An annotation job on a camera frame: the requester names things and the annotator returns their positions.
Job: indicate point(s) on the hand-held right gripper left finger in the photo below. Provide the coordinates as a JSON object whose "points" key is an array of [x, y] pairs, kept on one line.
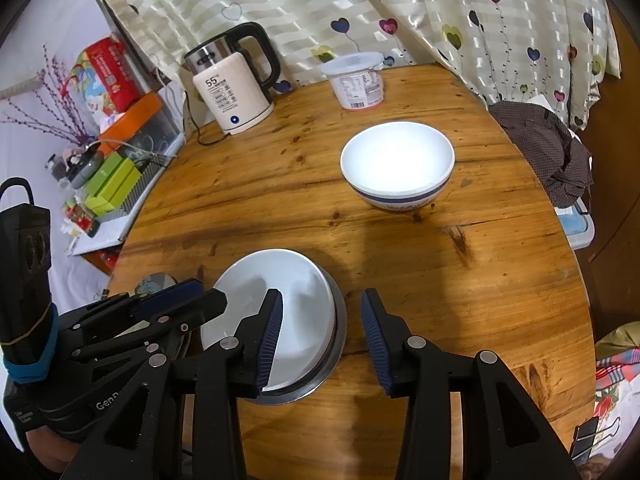
{"points": [[267, 345]]}

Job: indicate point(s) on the floral printed fabric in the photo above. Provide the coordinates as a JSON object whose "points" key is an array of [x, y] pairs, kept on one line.
{"points": [[620, 375]]}

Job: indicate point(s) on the white plastic tub with lid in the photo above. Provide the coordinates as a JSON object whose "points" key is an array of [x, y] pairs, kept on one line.
{"points": [[357, 85]]}

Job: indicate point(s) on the small red bottle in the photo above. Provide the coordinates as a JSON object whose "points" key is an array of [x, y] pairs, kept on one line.
{"points": [[107, 259]]}

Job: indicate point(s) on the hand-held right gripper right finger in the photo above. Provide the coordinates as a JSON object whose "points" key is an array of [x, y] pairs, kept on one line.
{"points": [[376, 345]]}

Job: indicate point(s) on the beige plate with blue fish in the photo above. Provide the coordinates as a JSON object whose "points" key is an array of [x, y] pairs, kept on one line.
{"points": [[155, 284]]}

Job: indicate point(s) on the purple dried flower branches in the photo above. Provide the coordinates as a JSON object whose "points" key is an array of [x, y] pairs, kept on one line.
{"points": [[45, 115]]}

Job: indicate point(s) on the grey and black device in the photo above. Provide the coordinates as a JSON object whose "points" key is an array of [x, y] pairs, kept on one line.
{"points": [[85, 167]]}

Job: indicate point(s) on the stainless steel bowl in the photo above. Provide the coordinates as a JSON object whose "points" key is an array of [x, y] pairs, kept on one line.
{"points": [[339, 340]]}

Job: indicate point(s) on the red label jar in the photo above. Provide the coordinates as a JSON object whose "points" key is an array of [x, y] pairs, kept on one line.
{"points": [[80, 217]]}

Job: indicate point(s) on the white shelf board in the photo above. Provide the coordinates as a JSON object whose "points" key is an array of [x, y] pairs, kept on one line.
{"points": [[100, 240]]}

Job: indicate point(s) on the cream electric kettle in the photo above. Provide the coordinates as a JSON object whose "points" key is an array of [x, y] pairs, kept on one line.
{"points": [[230, 95]]}

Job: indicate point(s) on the colourful printed bag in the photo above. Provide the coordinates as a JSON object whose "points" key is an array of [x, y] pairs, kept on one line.
{"points": [[90, 97]]}

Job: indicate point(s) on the heart print striped curtain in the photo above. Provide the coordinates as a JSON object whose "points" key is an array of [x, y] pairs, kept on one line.
{"points": [[440, 5]]}

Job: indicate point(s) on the person's left forearm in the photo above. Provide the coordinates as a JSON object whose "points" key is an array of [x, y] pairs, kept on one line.
{"points": [[47, 452]]}

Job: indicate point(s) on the black binder clip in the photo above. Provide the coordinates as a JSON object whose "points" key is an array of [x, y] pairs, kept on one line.
{"points": [[587, 437]]}

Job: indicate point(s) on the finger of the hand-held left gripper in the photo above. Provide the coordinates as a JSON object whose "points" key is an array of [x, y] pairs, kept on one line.
{"points": [[200, 307], [165, 300]]}

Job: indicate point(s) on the lime green box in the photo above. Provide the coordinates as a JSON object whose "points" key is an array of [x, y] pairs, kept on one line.
{"points": [[117, 187]]}

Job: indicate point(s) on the red printed box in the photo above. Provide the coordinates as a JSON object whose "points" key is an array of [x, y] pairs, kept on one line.
{"points": [[112, 72]]}

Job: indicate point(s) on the white plastic box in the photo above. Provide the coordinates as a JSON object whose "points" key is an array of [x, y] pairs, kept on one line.
{"points": [[580, 230]]}

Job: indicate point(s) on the white bowl with blue stripe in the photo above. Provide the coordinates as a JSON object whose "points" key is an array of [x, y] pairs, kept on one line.
{"points": [[395, 160], [300, 320]]}

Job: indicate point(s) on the clear bin with orange lid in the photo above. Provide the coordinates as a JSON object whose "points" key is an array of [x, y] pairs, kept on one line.
{"points": [[145, 120]]}

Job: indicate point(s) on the dark checked cloth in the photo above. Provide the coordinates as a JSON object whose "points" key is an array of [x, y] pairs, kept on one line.
{"points": [[540, 145]]}

